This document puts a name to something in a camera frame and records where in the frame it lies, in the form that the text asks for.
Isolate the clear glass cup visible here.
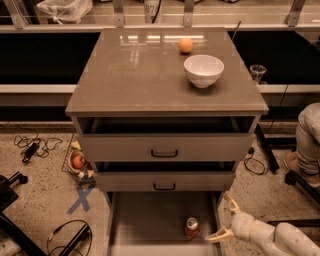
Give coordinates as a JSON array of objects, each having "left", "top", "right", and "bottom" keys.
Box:
[{"left": 250, "top": 64, "right": 267, "bottom": 84}]

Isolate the person leg with shoe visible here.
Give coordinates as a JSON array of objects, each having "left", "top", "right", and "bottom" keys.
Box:
[{"left": 284, "top": 103, "right": 320, "bottom": 190}]

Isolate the grey drawer cabinet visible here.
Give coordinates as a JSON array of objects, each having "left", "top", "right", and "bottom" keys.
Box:
[{"left": 66, "top": 28, "right": 268, "bottom": 256}]

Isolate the white plastic bag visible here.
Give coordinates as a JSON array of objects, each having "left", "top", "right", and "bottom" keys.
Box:
[{"left": 37, "top": 0, "right": 93, "bottom": 24}]

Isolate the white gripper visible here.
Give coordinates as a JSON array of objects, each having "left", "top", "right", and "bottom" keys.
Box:
[{"left": 206, "top": 193, "right": 255, "bottom": 243}]

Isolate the wire basket with items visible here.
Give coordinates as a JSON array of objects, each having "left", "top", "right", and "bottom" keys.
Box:
[{"left": 61, "top": 134, "right": 95, "bottom": 185}]

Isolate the red coke can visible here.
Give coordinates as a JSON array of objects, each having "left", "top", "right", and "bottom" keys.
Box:
[{"left": 185, "top": 217, "right": 200, "bottom": 239}]

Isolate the white ceramic bowl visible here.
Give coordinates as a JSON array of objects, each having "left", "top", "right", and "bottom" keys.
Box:
[{"left": 184, "top": 55, "right": 224, "bottom": 88}]

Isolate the red apple in basket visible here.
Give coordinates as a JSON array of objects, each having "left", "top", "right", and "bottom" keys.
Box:
[{"left": 72, "top": 155, "right": 86, "bottom": 169}]

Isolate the top grey drawer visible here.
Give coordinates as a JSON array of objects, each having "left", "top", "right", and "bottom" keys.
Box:
[{"left": 75, "top": 116, "right": 257, "bottom": 163}]

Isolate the black power adapter with cable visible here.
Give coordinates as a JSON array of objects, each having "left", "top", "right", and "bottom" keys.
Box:
[{"left": 13, "top": 127, "right": 63, "bottom": 164}]

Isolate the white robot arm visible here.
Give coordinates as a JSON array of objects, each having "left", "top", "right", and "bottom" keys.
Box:
[{"left": 206, "top": 194, "right": 320, "bottom": 256}]

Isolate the orange fruit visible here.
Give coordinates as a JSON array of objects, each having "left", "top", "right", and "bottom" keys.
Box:
[{"left": 178, "top": 38, "right": 193, "bottom": 54}]

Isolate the grey drawer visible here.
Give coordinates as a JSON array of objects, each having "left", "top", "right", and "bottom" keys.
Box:
[
  {"left": 94, "top": 162, "right": 235, "bottom": 192},
  {"left": 75, "top": 116, "right": 257, "bottom": 163},
  {"left": 106, "top": 191, "right": 225, "bottom": 256}
]

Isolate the black stand with cable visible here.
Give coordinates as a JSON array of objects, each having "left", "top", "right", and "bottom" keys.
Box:
[{"left": 0, "top": 172, "right": 93, "bottom": 256}]

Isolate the middle grey drawer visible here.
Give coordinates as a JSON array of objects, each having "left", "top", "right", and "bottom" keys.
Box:
[{"left": 94, "top": 162, "right": 235, "bottom": 192}]

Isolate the bottom grey drawer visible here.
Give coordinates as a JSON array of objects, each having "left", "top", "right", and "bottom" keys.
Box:
[{"left": 106, "top": 191, "right": 225, "bottom": 256}]

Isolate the blue tape cross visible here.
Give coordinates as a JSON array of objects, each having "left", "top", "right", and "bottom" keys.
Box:
[{"left": 67, "top": 185, "right": 95, "bottom": 214}]

